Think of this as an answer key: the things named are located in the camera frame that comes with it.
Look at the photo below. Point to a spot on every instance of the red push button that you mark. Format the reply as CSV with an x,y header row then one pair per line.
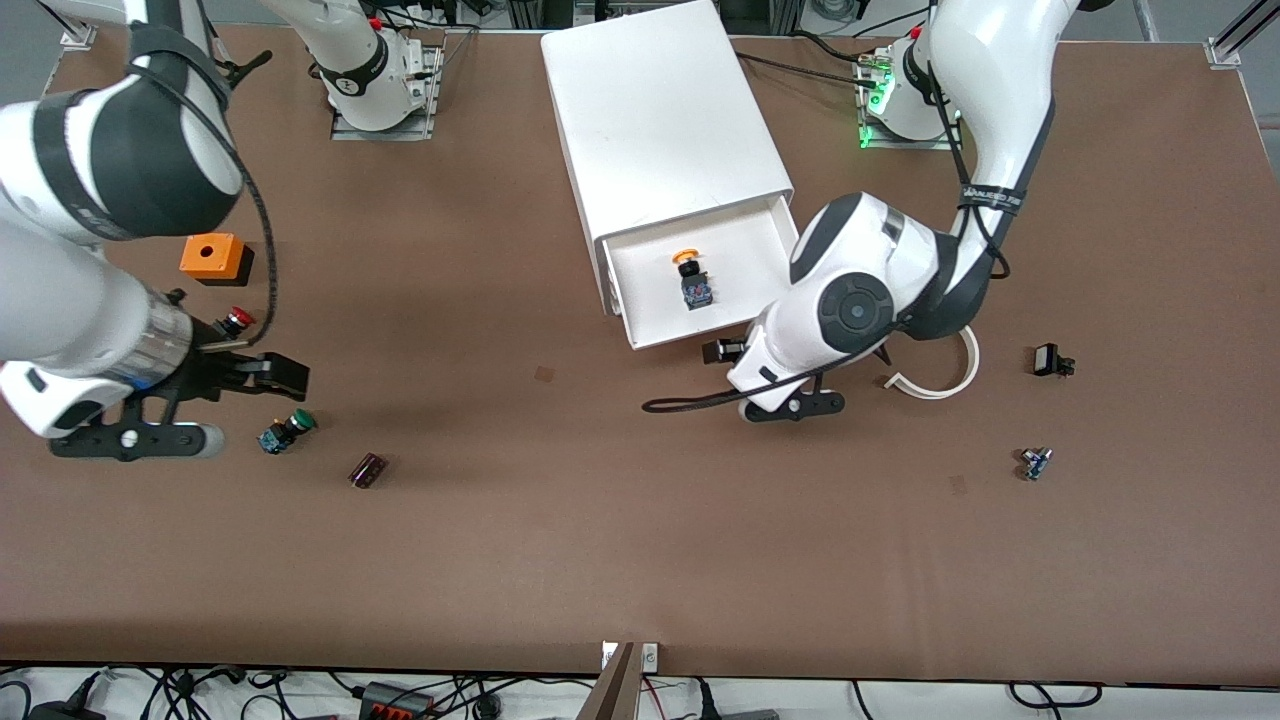
x,y
238,320

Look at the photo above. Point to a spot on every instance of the aluminium frame post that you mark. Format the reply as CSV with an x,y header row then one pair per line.
x,y
70,25
1235,35

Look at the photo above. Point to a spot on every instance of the yellow push button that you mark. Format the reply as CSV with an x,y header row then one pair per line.
x,y
693,285

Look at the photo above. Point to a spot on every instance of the white curved plastic clip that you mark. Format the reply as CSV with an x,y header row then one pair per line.
x,y
940,392

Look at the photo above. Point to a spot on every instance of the dark brown capacitor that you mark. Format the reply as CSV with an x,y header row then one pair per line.
x,y
367,471

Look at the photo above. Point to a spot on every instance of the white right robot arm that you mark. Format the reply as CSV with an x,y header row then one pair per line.
x,y
60,310

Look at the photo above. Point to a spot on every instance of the black square push switch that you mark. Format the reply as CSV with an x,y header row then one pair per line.
x,y
1047,360

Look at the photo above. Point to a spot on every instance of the green push button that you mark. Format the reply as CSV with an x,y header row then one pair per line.
x,y
285,432

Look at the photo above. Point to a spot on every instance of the small white bracket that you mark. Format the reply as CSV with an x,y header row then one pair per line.
x,y
650,656

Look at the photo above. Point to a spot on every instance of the chrome metal fitting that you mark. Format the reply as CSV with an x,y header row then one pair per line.
x,y
1035,463

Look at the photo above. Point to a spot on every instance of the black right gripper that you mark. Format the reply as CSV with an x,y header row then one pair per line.
x,y
213,371

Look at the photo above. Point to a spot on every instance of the white drawer cabinet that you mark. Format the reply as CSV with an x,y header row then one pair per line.
x,y
650,110

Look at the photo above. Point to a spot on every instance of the white plastic drawer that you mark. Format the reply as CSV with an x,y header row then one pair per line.
x,y
650,300

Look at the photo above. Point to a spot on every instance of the brown slanted beam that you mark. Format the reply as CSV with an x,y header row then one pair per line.
x,y
615,690

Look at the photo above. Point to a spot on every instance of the orange button box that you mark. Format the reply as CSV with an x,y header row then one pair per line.
x,y
210,255

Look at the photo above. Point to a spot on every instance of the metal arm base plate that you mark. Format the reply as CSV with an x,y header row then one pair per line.
x,y
940,143
400,128

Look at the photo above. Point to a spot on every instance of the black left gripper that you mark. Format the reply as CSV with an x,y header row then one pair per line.
x,y
722,351

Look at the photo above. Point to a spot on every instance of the black power strip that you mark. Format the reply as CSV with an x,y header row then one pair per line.
x,y
395,705

